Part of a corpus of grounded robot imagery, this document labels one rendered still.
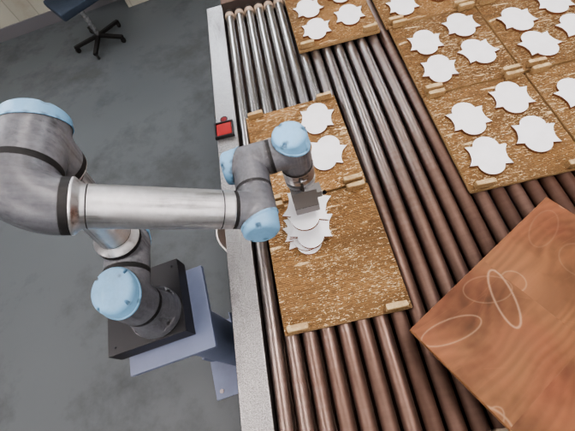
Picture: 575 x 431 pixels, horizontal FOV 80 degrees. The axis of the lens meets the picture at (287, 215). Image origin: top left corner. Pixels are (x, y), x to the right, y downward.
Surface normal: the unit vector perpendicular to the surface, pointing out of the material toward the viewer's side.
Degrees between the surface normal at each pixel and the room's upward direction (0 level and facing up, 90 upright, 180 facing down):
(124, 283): 6
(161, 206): 42
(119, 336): 2
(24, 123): 35
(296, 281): 0
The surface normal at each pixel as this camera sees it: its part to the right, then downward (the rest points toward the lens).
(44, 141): 0.80, -0.44
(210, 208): 0.39, -0.01
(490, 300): -0.17, -0.46
